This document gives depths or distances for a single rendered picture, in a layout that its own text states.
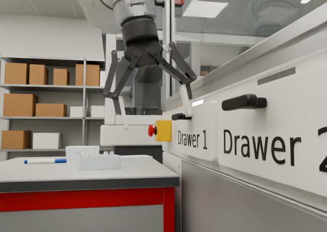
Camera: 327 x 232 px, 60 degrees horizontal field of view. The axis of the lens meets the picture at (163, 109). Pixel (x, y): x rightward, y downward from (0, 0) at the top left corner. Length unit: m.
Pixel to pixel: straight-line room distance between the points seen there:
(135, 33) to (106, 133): 0.89
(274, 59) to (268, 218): 0.19
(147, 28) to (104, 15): 0.18
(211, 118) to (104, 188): 0.35
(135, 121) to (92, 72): 3.16
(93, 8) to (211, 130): 0.43
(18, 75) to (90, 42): 1.29
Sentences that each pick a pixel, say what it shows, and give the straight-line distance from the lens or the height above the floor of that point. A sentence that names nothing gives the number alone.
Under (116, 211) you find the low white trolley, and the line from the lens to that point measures 0.76.
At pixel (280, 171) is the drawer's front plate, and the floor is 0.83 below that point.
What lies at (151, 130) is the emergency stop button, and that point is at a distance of 0.94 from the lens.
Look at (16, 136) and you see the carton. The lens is 4.67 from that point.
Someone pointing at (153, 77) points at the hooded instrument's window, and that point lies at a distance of 1.48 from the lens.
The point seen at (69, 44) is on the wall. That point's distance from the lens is 5.16.
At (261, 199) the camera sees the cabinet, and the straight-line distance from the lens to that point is 0.40.
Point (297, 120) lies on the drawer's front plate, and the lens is 0.30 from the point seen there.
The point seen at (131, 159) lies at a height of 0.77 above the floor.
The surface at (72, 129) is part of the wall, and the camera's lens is 4.94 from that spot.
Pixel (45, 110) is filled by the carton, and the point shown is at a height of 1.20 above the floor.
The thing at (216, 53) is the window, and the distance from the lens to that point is 0.60.
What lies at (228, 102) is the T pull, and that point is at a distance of 0.35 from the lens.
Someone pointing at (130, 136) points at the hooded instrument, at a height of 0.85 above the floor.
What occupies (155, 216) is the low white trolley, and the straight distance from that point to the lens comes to 0.77.
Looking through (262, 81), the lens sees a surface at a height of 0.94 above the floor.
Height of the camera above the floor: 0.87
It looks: 4 degrees up
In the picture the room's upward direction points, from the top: straight up
